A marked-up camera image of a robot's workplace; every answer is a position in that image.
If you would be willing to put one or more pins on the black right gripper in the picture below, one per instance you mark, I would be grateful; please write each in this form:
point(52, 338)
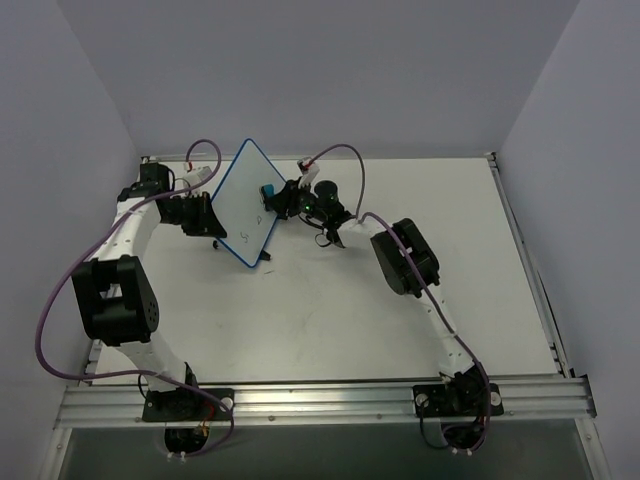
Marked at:
point(286, 198)

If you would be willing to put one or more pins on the blue-framed whiteboard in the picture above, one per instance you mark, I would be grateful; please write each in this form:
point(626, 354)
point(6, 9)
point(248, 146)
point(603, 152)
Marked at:
point(238, 204)

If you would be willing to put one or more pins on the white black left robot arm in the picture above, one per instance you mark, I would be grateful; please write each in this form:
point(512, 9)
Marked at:
point(116, 301)

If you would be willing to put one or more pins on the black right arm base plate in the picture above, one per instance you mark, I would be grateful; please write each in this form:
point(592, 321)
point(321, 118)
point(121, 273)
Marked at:
point(456, 400)

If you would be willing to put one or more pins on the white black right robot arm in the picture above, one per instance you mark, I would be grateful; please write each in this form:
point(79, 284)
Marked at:
point(410, 268)

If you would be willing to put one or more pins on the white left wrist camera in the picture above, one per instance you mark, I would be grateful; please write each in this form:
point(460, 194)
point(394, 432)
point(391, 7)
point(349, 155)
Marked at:
point(194, 174)

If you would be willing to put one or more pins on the blue whiteboard eraser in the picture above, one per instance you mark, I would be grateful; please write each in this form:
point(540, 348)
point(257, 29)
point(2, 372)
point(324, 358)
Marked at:
point(266, 193)

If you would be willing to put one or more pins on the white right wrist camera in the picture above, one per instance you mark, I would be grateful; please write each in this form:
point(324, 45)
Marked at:
point(308, 170)

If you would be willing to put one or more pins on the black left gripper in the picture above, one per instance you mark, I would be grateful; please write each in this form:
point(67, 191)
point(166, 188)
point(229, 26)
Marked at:
point(203, 214)

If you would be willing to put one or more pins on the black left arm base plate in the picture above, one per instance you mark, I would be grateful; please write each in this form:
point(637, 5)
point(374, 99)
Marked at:
point(180, 406)

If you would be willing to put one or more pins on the aluminium table edge rail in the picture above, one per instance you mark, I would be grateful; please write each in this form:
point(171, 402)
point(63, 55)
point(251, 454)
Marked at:
point(536, 285)

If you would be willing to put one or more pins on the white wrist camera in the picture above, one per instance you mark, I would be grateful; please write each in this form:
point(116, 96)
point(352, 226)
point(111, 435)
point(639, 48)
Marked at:
point(194, 174)
point(308, 170)

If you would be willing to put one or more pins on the aluminium front frame rail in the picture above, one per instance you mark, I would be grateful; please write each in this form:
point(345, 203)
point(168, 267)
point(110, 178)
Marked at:
point(278, 404)

